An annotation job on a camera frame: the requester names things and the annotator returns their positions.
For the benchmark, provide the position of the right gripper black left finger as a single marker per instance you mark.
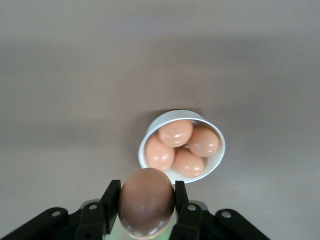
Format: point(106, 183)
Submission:
point(110, 207)

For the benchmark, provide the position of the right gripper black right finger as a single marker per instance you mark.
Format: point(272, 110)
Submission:
point(187, 220)

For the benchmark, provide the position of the brown egg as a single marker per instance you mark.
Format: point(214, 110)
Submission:
point(203, 142)
point(175, 133)
point(160, 155)
point(147, 200)
point(188, 163)

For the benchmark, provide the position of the white round bowl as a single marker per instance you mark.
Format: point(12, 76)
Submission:
point(170, 117)

